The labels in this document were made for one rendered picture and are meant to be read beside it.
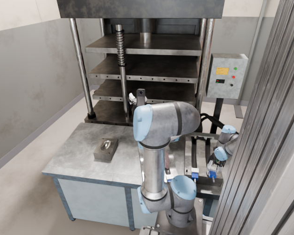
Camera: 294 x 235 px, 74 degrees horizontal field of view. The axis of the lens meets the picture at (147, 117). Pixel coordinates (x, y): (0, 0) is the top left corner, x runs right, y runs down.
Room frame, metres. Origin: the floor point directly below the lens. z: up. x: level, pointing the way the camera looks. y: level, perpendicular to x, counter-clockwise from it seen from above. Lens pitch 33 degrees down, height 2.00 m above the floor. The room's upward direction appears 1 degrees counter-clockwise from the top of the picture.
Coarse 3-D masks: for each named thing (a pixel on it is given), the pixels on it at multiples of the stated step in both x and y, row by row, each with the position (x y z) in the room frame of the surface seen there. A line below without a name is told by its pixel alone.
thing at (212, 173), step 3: (210, 168) 0.94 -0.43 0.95; (213, 168) 0.94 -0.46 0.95; (207, 171) 0.95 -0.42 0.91; (210, 171) 0.92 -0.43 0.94; (213, 171) 0.92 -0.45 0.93; (216, 171) 0.92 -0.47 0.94; (207, 174) 0.92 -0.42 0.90; (210, 174) 0.89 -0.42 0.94; (213, 174) 0.89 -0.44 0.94; (210, 177) 0.89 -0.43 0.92; (213, 177) 0.87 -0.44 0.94; (213, 180) 0.84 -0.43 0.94
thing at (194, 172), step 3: (192, 168) 0.97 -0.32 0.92; (195, 168) 0.97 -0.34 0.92; (192, 171) 0.94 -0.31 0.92; (195, 171) 0.94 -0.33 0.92; (198, 171) 0.94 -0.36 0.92; (192, 174) 0.93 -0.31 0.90; (195, 174) 0.92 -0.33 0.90; (192, 177) 0.90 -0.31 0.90; (195, 177) 0.90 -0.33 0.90; (195, 180) 0.88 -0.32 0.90; (195, 183) 0.86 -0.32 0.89
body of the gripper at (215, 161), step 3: (216, 147) 0.94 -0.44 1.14; (213, 153) 0.95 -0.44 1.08; (213, 156) 0.93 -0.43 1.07; (213, 159) 0.91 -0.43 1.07; (216, 159) 0.89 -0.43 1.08; (213, 162) 0.89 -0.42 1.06; (216, 162) 0.89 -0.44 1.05; (219, 162) 0.90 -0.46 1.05; (222, 162) 0.88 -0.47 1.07; (219, 165) 0.88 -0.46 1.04; (222, 165) 0.88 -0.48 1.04
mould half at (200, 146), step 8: (200, 136) 1.40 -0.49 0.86; (184, 144) 1.34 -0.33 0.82; (200, 144) 1.22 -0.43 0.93; (216, 144) 1.21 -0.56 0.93; (184, 152) 1.22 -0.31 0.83; (200, 152) 1.15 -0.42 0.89; (184, 160) 1.12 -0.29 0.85; (200, 160) 1.08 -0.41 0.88; (184, 168) 1.03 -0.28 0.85; (200, 168) 0.99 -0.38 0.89; (216, 168) 0.99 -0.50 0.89; (200, 176) 0.92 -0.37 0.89; (216, 176) 0.92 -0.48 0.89; (208, 184) 0.91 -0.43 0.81; (216, 184) 0.90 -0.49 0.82
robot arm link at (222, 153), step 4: (232, 140) 0.76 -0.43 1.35; (236, 140) 0.74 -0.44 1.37; (224, 144) 0.80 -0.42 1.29; (228, 144) 0.77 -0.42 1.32; (232, 144) 0.74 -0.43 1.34; (216, 148) 0.80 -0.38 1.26; (220, 148) 0.79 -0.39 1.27; (224, 148) 0.78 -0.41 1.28; (228, 148) 0.75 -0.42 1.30; (232, 148) 0.74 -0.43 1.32; (216, 152) 0.79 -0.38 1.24; (220, 152) 0.77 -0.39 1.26; (224, 152) 0.76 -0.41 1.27; (228, 152) 0.75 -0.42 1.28; (232, 152) 0.74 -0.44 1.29; (216, 156) 0.78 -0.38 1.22; (220, 156) 0.76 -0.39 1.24; (224, 156) 0.75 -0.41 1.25; (228, 156) 0.76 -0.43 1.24; (220, 160) 0.76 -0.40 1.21
